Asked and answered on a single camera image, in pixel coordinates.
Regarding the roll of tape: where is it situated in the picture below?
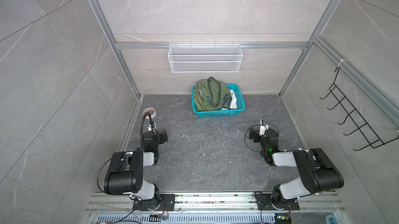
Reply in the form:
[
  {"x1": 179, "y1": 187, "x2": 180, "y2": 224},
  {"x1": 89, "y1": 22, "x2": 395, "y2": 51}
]
[{"x1": 142, "y1": 107, "x2": 156, "y2": 118}]

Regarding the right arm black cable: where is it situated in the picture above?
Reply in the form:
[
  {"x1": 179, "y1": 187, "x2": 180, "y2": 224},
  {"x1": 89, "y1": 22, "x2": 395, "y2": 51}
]
[{"x1": 244, "y1": 124, "x2": 280, "y2": 153}]

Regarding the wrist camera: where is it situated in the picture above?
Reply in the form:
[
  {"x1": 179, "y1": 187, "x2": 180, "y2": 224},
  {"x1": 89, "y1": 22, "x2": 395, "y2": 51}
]
[
  {"x1": 148, "y1": 121, "x2": 157, "y2": 132},
  {"x1": 259, "y1": 119, "x2": 270, "y2": 136}
]

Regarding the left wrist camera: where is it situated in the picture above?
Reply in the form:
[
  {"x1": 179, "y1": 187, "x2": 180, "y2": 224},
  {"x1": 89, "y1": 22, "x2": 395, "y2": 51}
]
[{"x1": 148, "y1": 121, "x2": 157, "y2": 132}]

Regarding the teal plastic basket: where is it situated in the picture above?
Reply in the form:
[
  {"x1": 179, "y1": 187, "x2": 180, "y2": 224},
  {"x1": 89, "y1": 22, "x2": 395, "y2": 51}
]
[{"x1": 191, "y1": 84, "x2": 246, "y2": 118}]

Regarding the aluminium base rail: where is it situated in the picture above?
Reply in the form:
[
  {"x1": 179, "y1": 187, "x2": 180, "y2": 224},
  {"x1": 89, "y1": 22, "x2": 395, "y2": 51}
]
[{"x1": 81, "y1": 191, "x2": 351, "y2": 224}]

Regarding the white tank top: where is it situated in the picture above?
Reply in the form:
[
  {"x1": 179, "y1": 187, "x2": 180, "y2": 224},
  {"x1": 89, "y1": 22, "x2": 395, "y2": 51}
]
[{"x1": 229, "y1": 90, "x2": 237, "y2": 109}]

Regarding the black wire hook rack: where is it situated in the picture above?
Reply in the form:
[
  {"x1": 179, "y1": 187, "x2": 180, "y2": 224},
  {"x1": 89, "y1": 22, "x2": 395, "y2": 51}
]
[{"x1": 320, "y1": 67, "x2": 399, "y2": 151}]

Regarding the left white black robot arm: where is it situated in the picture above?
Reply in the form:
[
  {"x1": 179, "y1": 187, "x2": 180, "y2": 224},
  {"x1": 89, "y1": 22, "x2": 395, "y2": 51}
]
[{"x1": 96, "y1": 130, "x2": 176, "y2": 211}]

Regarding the white wire mesh shelf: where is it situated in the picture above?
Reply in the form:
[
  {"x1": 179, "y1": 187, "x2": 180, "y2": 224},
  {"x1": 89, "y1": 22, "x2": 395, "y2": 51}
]
[{"x1": 168, "y1": 44, "x2": 243, "y2": 73}]

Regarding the blue tape roll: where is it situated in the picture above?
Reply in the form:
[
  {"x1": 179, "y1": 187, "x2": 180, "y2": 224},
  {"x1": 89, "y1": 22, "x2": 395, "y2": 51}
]
[{"x1": 325, "y1": 215, "x2": 342, "y2": 224}]

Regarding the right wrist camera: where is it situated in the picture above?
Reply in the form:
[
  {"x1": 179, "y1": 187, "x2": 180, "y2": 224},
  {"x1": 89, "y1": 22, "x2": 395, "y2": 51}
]
[{"x1": 259, "y1": 119, "x2": 270, "y2": 136}]

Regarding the green tank top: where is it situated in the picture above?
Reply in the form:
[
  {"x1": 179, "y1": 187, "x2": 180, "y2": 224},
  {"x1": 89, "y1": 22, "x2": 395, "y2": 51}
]
[{"x1": 192, "y1": 77, "x2": 233, "y2": 111}]

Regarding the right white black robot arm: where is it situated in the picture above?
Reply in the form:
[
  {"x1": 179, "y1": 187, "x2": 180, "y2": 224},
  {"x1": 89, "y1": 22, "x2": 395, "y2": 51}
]
[{"x1": 244, "y1": 124, "x2": 345, "y2": 211}]

